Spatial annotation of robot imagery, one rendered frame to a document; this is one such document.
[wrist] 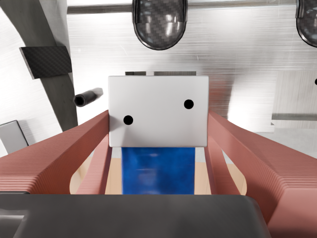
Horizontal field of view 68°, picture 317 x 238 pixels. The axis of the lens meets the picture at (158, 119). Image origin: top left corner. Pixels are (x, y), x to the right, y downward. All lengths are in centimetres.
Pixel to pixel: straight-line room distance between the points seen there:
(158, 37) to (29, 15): 15
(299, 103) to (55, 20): 26
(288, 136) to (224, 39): 16
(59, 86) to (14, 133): 6
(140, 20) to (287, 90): 13
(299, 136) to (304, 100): 9
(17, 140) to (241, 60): 22
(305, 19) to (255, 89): 5
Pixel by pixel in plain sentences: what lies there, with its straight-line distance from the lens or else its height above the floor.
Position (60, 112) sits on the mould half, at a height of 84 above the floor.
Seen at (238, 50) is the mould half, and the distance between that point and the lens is 18.
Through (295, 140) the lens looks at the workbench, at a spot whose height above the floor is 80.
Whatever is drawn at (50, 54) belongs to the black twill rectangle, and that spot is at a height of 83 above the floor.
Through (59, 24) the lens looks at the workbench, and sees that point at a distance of 30.
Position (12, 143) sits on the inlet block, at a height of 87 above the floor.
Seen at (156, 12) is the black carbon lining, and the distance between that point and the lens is 18.
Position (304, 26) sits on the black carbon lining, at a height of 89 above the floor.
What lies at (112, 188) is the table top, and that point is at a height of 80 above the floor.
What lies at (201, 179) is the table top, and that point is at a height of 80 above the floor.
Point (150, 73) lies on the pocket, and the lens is 20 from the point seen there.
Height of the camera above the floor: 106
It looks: 72 degrees down
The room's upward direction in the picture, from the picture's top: 153 degrees counter-clockwise
